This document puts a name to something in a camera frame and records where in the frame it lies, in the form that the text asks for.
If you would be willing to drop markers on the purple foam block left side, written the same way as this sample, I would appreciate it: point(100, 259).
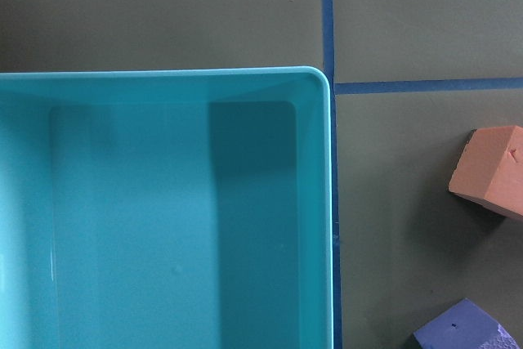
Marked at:
point(464, 326)

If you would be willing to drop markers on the orange foam block left side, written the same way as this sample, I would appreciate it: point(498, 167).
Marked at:
point(489, 170)

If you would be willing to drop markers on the teal plastic bin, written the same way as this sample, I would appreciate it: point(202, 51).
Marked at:
point(167, 209)

